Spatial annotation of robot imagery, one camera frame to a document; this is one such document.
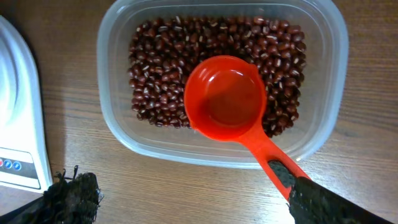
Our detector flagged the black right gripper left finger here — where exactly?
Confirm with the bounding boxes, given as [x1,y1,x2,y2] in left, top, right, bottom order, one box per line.
[1,166,103,224]

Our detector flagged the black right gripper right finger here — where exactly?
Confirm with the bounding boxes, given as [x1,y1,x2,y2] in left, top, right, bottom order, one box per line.
[268,161,392,224]

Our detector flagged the red measuring scoop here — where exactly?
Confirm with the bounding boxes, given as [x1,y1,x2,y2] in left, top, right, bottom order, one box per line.
[184,55,306,198]

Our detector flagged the white digital kitchen scale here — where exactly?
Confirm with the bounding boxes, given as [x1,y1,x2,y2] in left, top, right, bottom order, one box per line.
[1,17,53,193]

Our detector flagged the clear plastic container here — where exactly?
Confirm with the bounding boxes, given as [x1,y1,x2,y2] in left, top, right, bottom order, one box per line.
[97,0,349,169]

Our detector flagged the red adzuki beans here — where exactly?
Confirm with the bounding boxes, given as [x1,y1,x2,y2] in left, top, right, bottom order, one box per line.
[127,16,307,137]

